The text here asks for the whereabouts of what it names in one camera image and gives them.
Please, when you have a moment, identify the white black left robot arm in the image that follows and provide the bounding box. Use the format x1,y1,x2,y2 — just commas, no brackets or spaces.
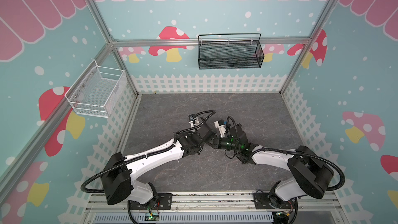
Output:
101,124,217,208

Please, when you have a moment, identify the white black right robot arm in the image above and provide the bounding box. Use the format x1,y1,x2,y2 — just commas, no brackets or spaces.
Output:
208,125,334,202

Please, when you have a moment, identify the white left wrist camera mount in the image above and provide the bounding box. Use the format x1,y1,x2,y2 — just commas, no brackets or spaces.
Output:
189,114,203,128

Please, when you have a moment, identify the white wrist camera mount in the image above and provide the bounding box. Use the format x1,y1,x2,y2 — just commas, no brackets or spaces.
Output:
214,120,228,138
189,114,203,128

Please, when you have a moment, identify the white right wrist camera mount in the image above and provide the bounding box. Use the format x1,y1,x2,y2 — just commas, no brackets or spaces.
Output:
214,120,228,138

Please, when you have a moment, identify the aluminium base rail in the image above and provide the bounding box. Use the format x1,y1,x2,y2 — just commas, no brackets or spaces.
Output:
84,191,343,213

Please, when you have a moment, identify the black corrugated left cable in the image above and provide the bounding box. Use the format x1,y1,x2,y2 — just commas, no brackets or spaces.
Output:
80,109,217,194

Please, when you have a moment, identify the black corrugated cable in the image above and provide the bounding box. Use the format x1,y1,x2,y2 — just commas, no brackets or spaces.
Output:
225,116,346,192
80,109,217,194

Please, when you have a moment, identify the white ribbed cable duct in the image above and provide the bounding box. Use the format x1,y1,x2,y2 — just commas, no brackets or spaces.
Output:
93,212,274,224

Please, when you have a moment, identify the black mesh wall basket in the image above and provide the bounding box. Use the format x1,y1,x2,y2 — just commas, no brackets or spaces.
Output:
198,33,265,70

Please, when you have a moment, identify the black corrugated right cable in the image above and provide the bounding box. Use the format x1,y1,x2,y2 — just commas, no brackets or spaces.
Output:
225,116,346,192

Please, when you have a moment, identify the white wire wall basket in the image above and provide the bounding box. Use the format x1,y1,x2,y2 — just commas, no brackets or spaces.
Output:
65,60,127,118

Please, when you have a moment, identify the aluminium frame profile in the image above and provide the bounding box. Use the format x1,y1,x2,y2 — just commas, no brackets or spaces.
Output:
1,0,140,204

